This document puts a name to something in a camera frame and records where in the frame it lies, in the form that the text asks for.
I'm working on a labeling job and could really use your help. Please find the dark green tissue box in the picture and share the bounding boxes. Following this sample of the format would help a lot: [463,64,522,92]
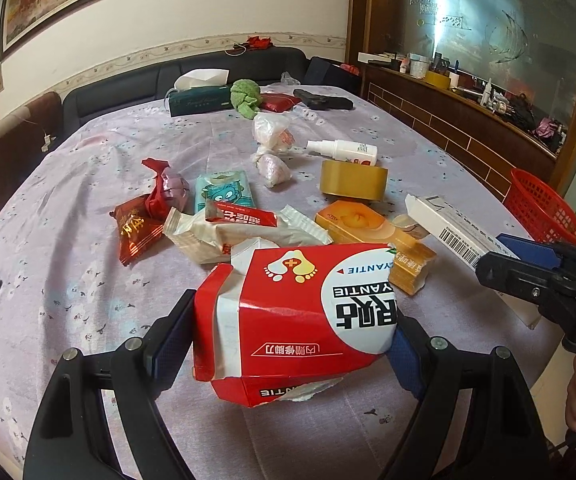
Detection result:
[167,67,233,118]

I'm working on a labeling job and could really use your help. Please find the cream plastic wrapper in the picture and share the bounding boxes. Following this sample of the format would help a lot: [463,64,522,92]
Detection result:
[163,205,333,265]

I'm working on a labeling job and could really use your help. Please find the green cloth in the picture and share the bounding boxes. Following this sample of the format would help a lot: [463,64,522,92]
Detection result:
[230,79,263,120]

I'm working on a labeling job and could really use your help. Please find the pink umbrella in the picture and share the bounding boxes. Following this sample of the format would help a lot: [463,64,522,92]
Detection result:
[535,117,567,142]

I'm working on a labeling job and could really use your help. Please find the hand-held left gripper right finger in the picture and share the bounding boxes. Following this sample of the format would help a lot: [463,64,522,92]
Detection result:
[387,316,552,480]

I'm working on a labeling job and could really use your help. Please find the red and white cardboard box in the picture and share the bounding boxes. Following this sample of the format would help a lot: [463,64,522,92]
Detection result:
[191,242,399,410]

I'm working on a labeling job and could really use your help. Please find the brown chair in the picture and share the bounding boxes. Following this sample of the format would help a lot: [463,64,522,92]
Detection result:
[0,91,64,223]

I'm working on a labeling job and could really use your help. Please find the white spray bottle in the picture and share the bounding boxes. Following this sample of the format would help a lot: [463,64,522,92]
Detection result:
[306,139,379,166]

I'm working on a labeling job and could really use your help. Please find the orange box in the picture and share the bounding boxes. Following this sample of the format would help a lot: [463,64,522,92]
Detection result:
[315,200,399,245]

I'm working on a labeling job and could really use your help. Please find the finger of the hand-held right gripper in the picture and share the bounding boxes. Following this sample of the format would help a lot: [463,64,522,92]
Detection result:
[474,251,571,311]
[495,233,571,272]

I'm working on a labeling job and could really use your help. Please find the teal tissue pack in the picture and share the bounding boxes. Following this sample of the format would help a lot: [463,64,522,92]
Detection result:
[194,171,259,216]

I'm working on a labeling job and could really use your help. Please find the etched glass panel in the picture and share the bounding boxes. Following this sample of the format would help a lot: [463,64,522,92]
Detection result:
[403,0,576,126]

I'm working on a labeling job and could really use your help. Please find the black sofa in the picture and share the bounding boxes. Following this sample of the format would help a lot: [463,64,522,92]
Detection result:
[62,46,363,126]

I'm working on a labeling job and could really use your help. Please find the small red sachet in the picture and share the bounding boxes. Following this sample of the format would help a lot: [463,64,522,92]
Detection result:
[204,200,279,228]

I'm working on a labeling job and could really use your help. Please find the dark red snack packet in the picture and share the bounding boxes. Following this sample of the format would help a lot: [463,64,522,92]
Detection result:
[109,195,165,266]

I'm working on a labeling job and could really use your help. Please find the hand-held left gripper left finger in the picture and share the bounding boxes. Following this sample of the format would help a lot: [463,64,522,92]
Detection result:
[22,288,198,480]

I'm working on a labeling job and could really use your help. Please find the white plastic bag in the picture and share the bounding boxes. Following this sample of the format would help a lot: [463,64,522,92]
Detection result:
[252,112,295,153]

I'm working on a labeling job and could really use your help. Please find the brown tape roll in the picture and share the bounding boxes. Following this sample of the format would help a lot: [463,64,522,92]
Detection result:
[319,159,389,203]

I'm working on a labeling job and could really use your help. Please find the red and pink foil wrapper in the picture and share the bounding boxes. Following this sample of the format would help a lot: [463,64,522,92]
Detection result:
[141,158,191,221]

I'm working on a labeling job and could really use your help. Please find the black bag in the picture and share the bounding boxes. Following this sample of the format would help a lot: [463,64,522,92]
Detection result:
[503,92,540,132]

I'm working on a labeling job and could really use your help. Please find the lilac floral tablecloth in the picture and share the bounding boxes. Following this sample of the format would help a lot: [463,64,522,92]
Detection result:
[0,85,569,480]

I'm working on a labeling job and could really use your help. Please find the small yellow box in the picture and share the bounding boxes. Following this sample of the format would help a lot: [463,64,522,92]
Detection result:
[388,214,439,295]

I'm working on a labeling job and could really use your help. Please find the long white cardboard box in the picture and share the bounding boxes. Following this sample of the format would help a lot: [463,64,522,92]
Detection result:
[405,194,544,331]

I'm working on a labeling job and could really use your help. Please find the red pouch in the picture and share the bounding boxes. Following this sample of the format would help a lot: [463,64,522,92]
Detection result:
[259,92,299,112]

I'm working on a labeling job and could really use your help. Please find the wooden cabinet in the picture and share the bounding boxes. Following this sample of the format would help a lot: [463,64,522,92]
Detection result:
[345,0,576,201]

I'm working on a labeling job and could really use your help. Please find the red plastic basket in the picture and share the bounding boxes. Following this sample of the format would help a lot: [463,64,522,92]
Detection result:
[505,168,576,247]

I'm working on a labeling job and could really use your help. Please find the black pouch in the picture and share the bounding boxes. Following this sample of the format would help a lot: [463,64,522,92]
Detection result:
[293,88,356,111]

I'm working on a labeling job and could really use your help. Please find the small tied plastic bag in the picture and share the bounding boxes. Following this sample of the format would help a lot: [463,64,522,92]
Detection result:
[253,152,293,189]

